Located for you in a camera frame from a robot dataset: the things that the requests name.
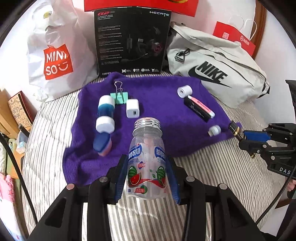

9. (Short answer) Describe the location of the small red paper bag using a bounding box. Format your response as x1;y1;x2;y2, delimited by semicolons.
213;22;255;56

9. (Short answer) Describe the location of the white Miniso shopping bag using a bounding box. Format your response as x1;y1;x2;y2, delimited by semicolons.
28;1;97;102

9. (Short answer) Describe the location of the white usb charger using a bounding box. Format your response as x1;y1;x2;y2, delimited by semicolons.
126;99;139;118

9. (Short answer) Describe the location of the blue white cylinder bottle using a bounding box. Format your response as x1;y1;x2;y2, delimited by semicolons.
95;95;115;133

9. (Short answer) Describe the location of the purple towel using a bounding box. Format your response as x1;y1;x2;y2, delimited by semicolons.
62;72;233;186

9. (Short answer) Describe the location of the black cable left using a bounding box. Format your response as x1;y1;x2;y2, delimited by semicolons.
0;133;39;224

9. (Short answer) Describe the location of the tissue pack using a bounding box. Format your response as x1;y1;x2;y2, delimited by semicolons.
16;132;28;154

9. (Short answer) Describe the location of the blue pink eraser case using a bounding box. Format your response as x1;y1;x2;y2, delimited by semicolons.
93;132;112;157

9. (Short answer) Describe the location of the clear candy bottle watermelon label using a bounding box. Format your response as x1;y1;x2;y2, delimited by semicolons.
126;117;167;200

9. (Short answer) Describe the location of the grey Nike bag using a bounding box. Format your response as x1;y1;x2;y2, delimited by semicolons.
166;22;270;108

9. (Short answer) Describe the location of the black gold tube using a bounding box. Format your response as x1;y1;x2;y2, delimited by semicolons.
228;120;245;141

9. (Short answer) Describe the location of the patterned book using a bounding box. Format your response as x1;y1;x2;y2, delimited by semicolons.
8;91;37;128

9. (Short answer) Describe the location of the green binder clip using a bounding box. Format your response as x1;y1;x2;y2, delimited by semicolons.
110;80;128;105

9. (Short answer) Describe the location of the wooden headboard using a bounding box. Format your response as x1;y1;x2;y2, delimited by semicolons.
251;0;267;59

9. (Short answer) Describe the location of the white tape roll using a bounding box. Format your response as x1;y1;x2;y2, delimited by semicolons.
177;85;193;98

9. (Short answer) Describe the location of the black Hecate headset box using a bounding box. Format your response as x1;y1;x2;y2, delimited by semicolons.
94;6;171;77

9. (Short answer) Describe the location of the person's right hand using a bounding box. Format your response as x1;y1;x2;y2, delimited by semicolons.
287;179;296;191

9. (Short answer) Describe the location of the large red gift bag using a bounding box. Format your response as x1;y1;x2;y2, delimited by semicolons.
84;0;199;16

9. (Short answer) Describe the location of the small white cap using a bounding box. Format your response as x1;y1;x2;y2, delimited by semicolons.
208;125;221;137

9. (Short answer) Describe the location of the pink white pen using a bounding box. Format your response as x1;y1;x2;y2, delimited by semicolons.
188;95;215;118

